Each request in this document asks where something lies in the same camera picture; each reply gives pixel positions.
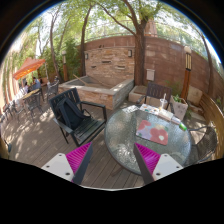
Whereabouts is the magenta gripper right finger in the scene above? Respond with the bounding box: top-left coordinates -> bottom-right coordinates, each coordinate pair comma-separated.
133,143 -> 182,184

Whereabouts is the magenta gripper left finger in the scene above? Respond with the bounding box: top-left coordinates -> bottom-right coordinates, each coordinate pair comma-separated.
42,142 -> 93,185

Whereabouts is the floral mouse pad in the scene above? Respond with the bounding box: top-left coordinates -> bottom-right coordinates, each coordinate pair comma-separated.
136,120 -> 168,145

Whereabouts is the round glass patio table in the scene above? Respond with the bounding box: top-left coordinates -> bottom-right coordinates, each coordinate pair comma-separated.
104,106 -> 191,175

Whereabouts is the black slatted patio chair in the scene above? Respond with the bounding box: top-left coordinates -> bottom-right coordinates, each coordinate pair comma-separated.
49,88 -> 107,146

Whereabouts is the white book stack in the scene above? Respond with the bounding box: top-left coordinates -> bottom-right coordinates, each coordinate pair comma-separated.
140,104 -> 181,124

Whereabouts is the black backpack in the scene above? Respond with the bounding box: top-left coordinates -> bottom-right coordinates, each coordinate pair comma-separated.
56,98 -> 88,130

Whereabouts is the black mesh metal chair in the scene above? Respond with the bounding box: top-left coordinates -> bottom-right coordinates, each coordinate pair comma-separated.
184,126 -> 218,166

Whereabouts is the white planter bag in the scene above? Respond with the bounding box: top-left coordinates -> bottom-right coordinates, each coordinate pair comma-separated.
171,96 -> 188,120

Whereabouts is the plastic cup with straw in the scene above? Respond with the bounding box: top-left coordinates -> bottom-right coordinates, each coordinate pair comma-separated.
159,93 -> 167,110

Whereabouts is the grey metal chair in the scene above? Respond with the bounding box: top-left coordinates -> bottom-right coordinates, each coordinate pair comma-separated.
25,93 -> 43,118

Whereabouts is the dark wooden chair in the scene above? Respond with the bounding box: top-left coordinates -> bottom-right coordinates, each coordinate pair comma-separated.
136,82 -> 174,111

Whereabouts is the wooden patio table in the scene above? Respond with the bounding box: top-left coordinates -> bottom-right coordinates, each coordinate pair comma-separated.
22,89 -> 39,100

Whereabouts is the stone water fountain basin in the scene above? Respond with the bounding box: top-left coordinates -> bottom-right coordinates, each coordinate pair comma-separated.
59,76 -> 134,110

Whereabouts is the seated person in blue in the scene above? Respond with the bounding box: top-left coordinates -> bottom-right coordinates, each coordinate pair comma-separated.
31,77 -> 41,90

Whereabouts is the orange patio umbrella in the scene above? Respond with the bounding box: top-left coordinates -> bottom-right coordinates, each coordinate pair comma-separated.
13,57 -> 45,80

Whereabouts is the large tree trunk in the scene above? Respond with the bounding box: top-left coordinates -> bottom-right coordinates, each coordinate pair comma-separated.
134,16 -> 148,85

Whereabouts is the wooden lamp post left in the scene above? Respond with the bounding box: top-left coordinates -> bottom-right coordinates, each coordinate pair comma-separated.
62,50 -> 68,82

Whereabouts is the wooden lamp post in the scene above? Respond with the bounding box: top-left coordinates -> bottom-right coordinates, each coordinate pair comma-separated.
181,46 -> 192,100
62,50 -> 68,82

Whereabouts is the wooden lamp post right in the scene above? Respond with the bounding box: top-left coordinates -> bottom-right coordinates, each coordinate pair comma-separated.
181,46 -> 192,100

